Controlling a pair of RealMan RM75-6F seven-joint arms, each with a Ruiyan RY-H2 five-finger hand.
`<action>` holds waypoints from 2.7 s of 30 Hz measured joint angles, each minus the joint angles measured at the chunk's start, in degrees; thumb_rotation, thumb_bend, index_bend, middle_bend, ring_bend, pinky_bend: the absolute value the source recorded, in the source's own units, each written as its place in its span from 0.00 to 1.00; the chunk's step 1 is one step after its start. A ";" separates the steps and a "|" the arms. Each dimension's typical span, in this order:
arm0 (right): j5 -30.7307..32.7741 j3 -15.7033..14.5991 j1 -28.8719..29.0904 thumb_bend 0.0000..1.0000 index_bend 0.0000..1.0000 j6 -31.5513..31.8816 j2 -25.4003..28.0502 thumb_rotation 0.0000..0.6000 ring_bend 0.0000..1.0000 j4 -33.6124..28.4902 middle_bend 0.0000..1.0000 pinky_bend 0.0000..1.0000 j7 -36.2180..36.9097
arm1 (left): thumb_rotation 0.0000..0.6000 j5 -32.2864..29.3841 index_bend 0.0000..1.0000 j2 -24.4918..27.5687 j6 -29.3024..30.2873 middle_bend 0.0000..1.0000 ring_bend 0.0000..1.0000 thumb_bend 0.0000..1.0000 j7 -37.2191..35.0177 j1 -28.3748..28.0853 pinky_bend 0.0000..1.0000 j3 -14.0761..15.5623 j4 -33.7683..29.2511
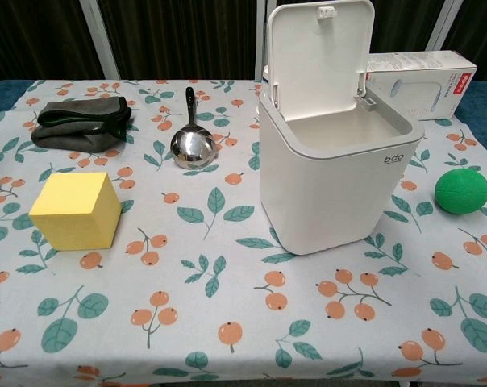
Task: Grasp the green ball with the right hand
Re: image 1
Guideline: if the folded dark grey cloth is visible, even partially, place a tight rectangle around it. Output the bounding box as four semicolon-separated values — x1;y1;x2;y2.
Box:
30;96;133;153

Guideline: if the floral fruit print tablecloth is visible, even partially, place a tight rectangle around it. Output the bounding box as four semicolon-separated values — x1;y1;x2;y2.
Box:
0;78;487;387

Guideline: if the stainless steel ladle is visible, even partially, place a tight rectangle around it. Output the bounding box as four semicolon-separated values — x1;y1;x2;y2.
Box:
170;86;216;170

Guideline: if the white lidded trash bin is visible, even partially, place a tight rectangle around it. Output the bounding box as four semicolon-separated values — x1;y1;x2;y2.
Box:
257;0;425;256

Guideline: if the white frame post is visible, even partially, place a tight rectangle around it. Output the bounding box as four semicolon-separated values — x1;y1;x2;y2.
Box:
431;0;463;52
78;0;123;80
253;0;268;81

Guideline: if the yellow cube block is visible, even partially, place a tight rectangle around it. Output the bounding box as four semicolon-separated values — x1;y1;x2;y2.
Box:
28;172;123;252

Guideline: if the green ball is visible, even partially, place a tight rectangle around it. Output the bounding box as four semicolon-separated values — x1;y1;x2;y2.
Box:
435;169;487;213

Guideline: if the white product box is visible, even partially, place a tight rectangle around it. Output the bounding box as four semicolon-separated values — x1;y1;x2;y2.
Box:
364;49;478;120

